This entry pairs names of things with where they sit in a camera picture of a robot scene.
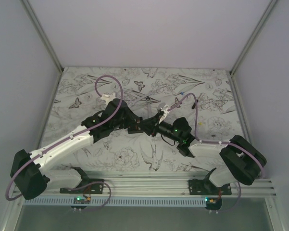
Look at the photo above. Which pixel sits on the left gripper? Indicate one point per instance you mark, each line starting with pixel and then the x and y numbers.
pixel 132 119

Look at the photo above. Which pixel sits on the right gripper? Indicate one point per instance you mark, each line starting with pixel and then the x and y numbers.
pixel 150 126

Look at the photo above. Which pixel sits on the black fuse box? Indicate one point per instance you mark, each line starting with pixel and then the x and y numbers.
pixel 134 129

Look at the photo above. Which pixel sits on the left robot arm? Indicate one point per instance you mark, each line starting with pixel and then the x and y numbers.
pixel 29 171

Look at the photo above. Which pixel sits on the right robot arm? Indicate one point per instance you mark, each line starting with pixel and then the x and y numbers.
pixel 238 160

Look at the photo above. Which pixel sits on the open end wrench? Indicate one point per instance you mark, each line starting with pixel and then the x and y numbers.
pixel 133 102

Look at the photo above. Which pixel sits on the floral table mat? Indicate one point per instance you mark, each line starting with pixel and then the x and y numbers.
pixel 78 97

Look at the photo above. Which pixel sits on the right controller board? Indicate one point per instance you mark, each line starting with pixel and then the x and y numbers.
pixel 212 200

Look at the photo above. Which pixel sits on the controller board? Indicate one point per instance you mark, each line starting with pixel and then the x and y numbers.
pixel 212 200
pixel 82 200

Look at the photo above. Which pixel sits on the left controller board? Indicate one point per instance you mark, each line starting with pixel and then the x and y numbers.
pixel 82 200

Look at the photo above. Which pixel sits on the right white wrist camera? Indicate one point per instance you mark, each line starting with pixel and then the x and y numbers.
pixel 164 111

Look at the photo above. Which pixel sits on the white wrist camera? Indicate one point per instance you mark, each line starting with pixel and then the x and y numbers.
pixel 108 97
pixel 164 111

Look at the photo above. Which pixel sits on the ratchet ring wrench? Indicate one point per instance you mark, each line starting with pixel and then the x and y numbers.
pixel 148 102

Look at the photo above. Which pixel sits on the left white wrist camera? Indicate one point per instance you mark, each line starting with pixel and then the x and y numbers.
pixel 108 97

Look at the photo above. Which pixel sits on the aluminium rail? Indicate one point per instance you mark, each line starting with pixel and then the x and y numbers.
pixel 164 184

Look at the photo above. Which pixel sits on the perforated cable duct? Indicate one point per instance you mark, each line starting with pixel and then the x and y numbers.
pixel 121 201

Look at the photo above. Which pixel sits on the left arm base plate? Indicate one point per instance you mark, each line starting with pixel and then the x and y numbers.
pixel 86 187

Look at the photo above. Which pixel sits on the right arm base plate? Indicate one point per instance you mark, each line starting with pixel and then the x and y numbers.
pixel 205 187

